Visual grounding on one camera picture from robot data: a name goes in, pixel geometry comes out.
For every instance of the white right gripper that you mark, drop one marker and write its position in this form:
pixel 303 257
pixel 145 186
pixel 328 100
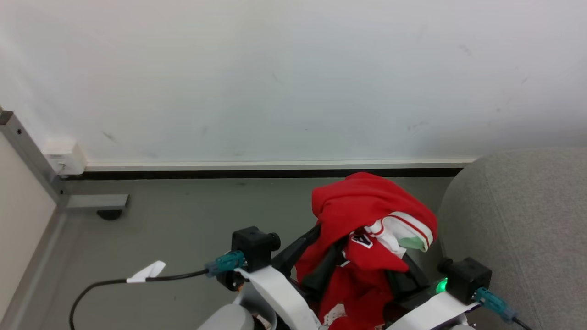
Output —
pixel 431 311

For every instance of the black round frame foot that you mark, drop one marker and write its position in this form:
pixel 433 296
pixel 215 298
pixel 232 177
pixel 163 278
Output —
pixel 110 214

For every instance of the beige partition panel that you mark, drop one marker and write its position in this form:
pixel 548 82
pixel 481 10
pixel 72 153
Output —
pixel 20 220

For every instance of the grey metal frame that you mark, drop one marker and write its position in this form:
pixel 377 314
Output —
pixel 32 158

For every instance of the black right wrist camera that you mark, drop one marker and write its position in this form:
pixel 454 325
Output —
pixel 465 279

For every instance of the white wall box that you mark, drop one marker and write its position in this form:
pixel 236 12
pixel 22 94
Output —
pixel 64 158

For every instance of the grey fabric sofa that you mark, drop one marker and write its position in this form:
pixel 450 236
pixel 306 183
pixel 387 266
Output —
pixel 518 229

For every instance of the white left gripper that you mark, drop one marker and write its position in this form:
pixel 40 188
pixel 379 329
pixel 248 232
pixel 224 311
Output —
pixel 279 293

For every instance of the red and white jersey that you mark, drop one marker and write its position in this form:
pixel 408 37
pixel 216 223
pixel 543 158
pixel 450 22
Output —
pixel 367 206

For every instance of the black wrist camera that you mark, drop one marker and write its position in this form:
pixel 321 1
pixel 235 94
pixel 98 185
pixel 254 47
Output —
pixel 254 247
pixel 465 279

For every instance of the white tape tag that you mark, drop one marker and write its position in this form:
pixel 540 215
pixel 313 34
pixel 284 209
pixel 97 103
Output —
pixel 149 271

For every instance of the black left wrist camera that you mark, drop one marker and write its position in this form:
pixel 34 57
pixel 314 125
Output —
pixel 254 247

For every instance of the white and black baseboard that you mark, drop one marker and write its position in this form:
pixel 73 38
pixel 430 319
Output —
pixel 275 168

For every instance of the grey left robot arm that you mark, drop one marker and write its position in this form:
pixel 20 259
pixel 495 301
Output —
pixel 227 318

